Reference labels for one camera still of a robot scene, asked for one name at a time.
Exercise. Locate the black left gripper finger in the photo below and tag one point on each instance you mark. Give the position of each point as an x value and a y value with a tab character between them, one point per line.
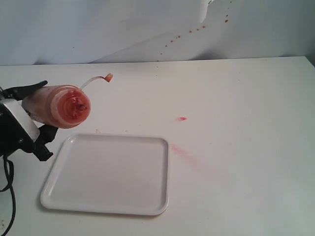
19	93
47	135

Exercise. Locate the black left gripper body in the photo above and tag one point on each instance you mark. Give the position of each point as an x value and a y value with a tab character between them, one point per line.
12	137

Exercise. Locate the red sauce squeeze bottle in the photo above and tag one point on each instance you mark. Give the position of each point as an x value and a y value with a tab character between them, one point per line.
62	106

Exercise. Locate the white rectangular plastic tray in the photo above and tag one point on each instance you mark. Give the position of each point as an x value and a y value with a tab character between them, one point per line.
111	174

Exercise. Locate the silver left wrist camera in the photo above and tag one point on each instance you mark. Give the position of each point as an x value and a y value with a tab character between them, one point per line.
21	117

